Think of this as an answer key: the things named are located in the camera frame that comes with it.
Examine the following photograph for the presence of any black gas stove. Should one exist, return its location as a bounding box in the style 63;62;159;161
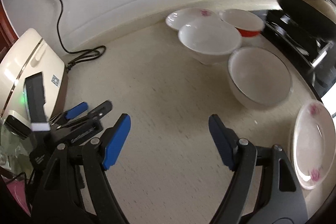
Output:
252;10;335;100

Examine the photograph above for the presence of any white footed bowl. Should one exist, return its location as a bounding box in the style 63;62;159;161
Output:
178;18;242;65

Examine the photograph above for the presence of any cream kitchen appliance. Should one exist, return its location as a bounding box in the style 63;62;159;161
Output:
1;28;68;139

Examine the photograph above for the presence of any large floral white plate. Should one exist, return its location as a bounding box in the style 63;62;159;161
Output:
290;100;335;190

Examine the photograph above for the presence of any black power cable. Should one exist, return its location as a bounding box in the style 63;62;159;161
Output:
44;0;107;71

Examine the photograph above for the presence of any black wok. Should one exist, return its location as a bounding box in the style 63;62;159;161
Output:
276;0;335;39

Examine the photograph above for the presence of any red and white bowl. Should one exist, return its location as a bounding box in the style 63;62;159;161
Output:
219;9;265;38

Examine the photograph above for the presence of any white bowl with green rim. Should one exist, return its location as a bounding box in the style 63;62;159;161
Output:
227;47;293;111

